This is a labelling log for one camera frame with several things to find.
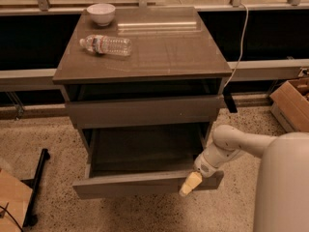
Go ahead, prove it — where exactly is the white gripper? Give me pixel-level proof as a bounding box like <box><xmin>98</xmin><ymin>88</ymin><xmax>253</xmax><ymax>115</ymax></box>
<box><xmin>179</xmin><ymin>143</ymin><xmax>232</xmax><ymax>197</ymax></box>

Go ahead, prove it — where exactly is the grey drawer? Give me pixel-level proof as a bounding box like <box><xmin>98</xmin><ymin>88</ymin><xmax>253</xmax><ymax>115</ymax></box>
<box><xmin>73</xmin><ymin>123</ymin><xmax>211</xmax><ymax>199</ymax></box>
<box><xmin>66</xmin><ymin>96</ymin><xmax>222</xmax><ymax>129</ymax></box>

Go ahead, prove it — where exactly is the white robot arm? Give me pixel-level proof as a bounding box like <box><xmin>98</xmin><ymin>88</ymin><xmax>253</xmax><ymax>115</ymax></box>
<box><xmin>180</xmin><ymin>125</ymin><xmax>309</xmax><ymax>232</ymax></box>

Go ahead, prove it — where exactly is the grey drawer cabinet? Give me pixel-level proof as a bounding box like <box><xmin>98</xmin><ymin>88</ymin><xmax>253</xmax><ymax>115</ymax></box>
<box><xmin>52</xmin><ymin>6</ymin><xmax>234</xmax><ymax>179</ymax></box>

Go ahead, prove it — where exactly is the grey top drawer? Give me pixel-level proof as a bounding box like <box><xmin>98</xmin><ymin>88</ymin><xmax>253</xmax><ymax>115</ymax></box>
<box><xmin>66</xmin><ymin>96</ymin><xmax>222</xmax><ymax>129</ymax></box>

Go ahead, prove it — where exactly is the brown cardboard box right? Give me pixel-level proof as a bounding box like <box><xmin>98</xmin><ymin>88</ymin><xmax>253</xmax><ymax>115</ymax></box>
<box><xmin>270</xmin><ymin>78</ymin><xmax>309</xmax><ymax>132</ymax></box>

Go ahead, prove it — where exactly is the brown cardboard box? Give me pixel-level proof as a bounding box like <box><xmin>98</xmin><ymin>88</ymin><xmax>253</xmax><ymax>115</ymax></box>
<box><xmin>0</xmin><ymin>169</ymin><xmax>32</xmax><ymax>232</ymax></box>
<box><xmin>270</xmin><ymin>78</ymin><xmax>309</xmax><ymax>132</ymax></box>

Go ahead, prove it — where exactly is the clear plastic water bottle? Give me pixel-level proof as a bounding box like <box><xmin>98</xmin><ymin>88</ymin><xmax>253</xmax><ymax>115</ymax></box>
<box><xmin>79</xmin><ymin>35</ymin><xmax>132</xmax><ymax>56</ymax></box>

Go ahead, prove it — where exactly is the black metal stand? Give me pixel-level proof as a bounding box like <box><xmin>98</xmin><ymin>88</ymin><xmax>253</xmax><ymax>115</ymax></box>
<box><xmin>22</xmin><ymin>148</ymin><xmax>50</xmax><ymax>227</ymax></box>

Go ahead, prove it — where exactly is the brown cardboard box left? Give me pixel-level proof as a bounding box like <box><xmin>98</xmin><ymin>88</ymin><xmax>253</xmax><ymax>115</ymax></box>
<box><xmin>0</xmin><ymin>169</ymin><xmax>32</xmax><ymax>232</ymax></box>

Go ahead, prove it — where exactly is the white ceramic bowl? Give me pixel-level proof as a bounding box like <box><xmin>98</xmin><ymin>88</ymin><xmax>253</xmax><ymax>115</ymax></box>
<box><xmin>86</xmin><ymin>3</ymin><xmax>116</xmax><ymax>26</ymax></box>

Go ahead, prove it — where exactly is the white cable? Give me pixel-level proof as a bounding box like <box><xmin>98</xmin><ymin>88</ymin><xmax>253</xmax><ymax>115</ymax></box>
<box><xmin>223</xmin><ymin>3</ymin><xmax>250</xmax><ymax>89</ymax></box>

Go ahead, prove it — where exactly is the black cable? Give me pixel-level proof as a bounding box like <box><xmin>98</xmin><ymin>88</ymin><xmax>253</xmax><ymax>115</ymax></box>
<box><xmin>0</xmin><ymin>202</ymin><xmax>25</xmax><ymax>232</ymax></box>

